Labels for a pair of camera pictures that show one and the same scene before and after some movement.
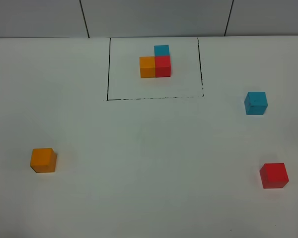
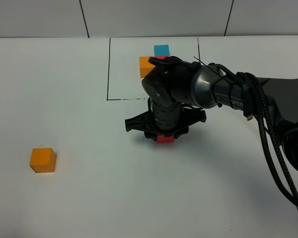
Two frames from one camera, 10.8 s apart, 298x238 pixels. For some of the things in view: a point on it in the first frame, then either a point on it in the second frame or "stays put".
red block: (274, 175) -> (161, 139)
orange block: (43, 160) stays put
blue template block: (162, 52) stays put
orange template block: (147, 67) stays put
